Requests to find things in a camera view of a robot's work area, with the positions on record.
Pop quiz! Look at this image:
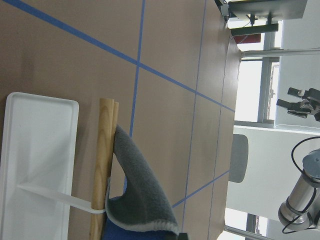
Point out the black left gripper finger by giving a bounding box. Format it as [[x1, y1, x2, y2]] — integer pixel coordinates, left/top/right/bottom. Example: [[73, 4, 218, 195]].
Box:
[[178, 232, 189, 240]]

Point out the grey blue-lined towel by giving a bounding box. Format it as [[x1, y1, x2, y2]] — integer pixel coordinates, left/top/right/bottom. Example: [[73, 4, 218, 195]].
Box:
[[102, 126, 180, 240]]

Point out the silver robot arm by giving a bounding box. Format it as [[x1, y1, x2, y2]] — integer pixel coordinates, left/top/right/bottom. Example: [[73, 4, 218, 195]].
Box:
[[229, 87, 320, 235]]

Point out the left wooden rack dowel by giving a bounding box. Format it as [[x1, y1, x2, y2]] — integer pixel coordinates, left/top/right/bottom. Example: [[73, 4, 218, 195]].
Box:
[[88, 98, 115, 240]]

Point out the wooden rack dowel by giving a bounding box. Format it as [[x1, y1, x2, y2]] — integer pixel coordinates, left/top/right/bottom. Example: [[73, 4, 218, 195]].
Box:
[[99, 98, 119, 210], [88, 98, 115, 240]]

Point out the right wooden rack dowel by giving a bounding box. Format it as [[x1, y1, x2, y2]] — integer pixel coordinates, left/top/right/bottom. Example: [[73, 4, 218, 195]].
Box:
[[99, 98, 119, 210]]

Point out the white towel rack stand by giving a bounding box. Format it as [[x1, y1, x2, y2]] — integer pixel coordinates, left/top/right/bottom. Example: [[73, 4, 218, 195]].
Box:
[[0, 92, 104, 240]]

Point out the red box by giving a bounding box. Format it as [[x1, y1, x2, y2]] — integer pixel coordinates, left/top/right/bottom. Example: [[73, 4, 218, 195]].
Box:
[[233, 33, 261, 44]]

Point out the black monitor stand base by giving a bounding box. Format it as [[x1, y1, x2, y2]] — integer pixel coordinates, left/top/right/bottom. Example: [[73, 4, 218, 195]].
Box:
[[231, 23, 279, 36]]

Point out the black computer monitor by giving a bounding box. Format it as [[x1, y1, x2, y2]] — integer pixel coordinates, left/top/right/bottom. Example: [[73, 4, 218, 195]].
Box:
[[227, 0, 308, 20]]

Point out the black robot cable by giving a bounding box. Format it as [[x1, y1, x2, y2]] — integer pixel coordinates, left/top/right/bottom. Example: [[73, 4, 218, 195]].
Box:
[[281, 136, 320, 234]]

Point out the aluminium frame bar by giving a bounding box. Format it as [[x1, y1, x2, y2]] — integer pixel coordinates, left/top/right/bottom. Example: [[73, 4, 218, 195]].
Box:
[[242, 48, 320, 58]]

